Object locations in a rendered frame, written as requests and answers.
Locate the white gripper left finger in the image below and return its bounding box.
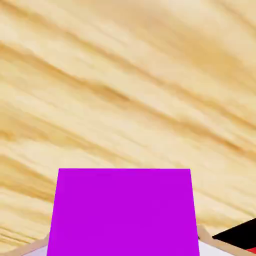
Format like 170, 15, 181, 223
0, 233, 50, 256

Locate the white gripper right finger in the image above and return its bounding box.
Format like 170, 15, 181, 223
196, 224, 252, 256

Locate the small purple cube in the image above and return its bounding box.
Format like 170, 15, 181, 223
46, 168, 201, 256

